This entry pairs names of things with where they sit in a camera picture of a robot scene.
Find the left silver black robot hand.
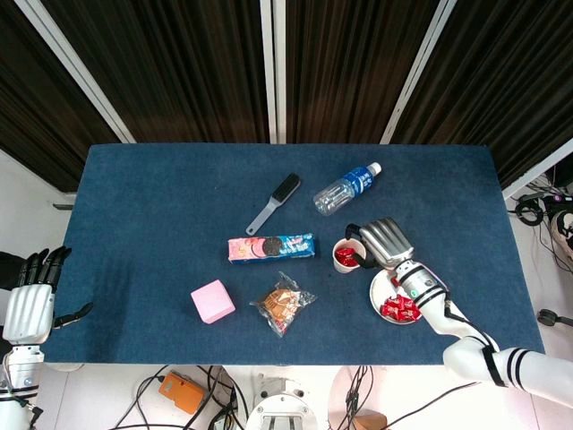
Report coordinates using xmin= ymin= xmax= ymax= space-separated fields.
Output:
xmin=2 ymin=246 xmax=95 ymax=346

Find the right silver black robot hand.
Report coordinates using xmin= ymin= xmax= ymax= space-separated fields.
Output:
xmin=344 ymin=218 xmax=415 ymax=271

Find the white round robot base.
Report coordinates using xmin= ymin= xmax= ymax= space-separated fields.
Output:
xmin=244 ymin=374 xmax=320 ymax=430

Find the silver metal plate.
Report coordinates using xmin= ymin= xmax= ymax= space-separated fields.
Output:
xmin=369 ymin=271 xmax=425 ymax=324

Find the white paper cup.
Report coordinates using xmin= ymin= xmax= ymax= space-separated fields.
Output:
xmin=331 ymin=238 xmax=369 ymax=274

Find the dark navy clothing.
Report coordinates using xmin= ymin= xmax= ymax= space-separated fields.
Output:
xmin=0 ymin=250 xmax=28 ymax=290

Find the clear plastic water bottle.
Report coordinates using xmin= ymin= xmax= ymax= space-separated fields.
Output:
xmin=312 ymin=161 xmax=383 ymax=218

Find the blue cookie box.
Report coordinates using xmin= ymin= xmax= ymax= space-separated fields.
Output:
xmin=227 ymin=231 xmax=320 ymax=266

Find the grey brush with black bristles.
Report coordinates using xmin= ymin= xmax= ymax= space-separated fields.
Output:
xmin=244 ymin=172 xmax=302 ymax=237

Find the bread in clear wrapper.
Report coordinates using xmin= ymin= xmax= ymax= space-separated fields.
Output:
xmin=248 ymin=271 xmax=318 ymax=340

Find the blue table cloth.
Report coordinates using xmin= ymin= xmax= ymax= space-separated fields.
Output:
xmin=43 ymin=142 xmax=546 ymax=366

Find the orange box device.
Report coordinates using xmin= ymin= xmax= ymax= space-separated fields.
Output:
xmin=158 ymin=370 xmax=208 ymax=416

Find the black floor caster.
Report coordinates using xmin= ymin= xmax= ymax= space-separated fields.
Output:
xmin=536 ymin=308 xmax=573 ymax=328

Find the dark brown curtain panel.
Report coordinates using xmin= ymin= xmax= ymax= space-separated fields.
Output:
xmin=391 ymin=0 xmax=573 ymax=189
xmin=0 ymin=0 xmax=122 ymax=194
xmin=285 ymin=0 xmax=442 ymax=144
xmin=39 ymin=0 xmax=269 ymax=144

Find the brown wooden block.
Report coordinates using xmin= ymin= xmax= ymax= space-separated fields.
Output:
xmin=356 ymin=411 xmax=389 ymax=430

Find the pink foam cube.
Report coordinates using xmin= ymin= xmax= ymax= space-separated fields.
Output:
xmin=190 ymin=279 xmax=236 ymax=324

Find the black equipment box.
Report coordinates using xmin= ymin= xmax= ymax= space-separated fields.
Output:
xmin=553 ymin=166 xmax=573 ymax=203

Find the black cable coil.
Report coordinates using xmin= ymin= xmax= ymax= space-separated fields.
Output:
xmin=514 ymin=196 xmax=545 ymax=225

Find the white frame post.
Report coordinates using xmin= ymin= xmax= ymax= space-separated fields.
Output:
xmin=380 ymin=0 xmax=458 ymax=145
xmin=13 ymin=0 xmax=136 ymax=144
xmin=500 ymin=137 xmax=573 ymax=201
xmin=271 ymin=0 xmax=287 ymax=144
xmin=259 ymin=0 xmax=278 ymax=144

